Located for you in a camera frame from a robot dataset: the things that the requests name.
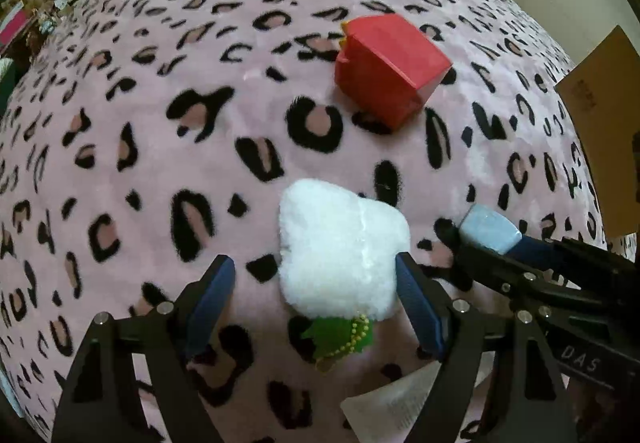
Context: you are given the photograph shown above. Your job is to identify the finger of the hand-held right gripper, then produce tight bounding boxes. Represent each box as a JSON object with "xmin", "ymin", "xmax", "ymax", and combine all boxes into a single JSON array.
[
  {"xmin": 502, "ymin": 232, "xmax": 640, "ymax": 285},
  {"xmin": 451, "ymin": 243, "xmax": 602, "ymax": 315}
]

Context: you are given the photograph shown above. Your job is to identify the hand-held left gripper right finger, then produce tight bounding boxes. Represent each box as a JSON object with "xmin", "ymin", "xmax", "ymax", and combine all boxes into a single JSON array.
[{"xmin": 395, "ymin": 251, "xmax": 576, "ymax": 443}]

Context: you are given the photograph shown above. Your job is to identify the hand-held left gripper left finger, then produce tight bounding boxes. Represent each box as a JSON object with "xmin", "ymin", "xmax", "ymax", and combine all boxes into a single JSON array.
[{"xmin": 50, "ymin": 254, "xmax": 237, "ymax": 443}]

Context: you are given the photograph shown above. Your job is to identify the white plush with green leaf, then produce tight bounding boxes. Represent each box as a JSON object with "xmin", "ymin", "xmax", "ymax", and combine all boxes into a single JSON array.
[{"xmin": 277, "ymin": 179, "xmax": 412, "ymax": 374}]

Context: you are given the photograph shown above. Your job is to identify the brown cardboard box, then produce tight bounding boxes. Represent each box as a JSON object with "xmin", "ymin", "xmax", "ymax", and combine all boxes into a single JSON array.
[{"xmin": 554, "ymin": 24, "xmax": 640, "ymax": 240}]

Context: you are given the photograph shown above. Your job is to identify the pink leopard print blanket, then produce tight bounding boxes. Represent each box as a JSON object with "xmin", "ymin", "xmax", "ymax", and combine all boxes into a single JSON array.
[{"xmin": 0, "ymin": 0, "xmax": 640, "ymax": 443}]

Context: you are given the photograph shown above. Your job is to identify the red box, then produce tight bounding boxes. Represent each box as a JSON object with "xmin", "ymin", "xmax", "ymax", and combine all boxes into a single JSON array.
[{"xmin": 334, "ymin": 13, "xmax": 454, "ymax": 130}]

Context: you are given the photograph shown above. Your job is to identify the pink storage box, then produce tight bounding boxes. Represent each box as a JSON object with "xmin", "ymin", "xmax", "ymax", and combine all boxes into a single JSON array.
[{"xmin": 0, "ymin": 10, "xmax": 29, "ymax": 47}]

